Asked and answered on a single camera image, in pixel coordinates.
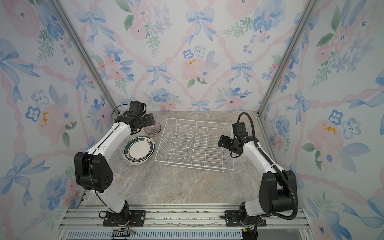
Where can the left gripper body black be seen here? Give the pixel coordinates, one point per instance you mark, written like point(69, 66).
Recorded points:
point(146, 120)

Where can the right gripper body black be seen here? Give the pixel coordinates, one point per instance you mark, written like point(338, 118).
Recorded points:
point(228, 143)

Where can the white wire dish rack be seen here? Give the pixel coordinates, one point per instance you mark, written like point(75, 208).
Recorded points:
point(194, 144)

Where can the clear glass back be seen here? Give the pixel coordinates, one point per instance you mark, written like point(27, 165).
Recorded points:
point(122, 167)

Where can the clear glass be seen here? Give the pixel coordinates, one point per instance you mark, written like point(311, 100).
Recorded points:
point(122, 167)
point(114, 155)

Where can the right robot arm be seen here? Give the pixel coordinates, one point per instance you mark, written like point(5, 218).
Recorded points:
point(278, 191)

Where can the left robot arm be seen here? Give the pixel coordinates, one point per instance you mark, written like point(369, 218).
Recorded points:
point(92, 168)

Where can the left corner aluminium profile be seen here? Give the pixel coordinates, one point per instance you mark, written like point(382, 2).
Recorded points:
point(62, 16)

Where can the corner aluminium profile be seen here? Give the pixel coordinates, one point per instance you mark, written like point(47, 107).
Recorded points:
point(62, 16)
point(291, 47)

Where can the right corner aluminium profile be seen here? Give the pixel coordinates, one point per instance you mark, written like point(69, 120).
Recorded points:
point(291, 47)

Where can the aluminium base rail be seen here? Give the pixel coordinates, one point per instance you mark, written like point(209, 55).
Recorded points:
point(179, 222)

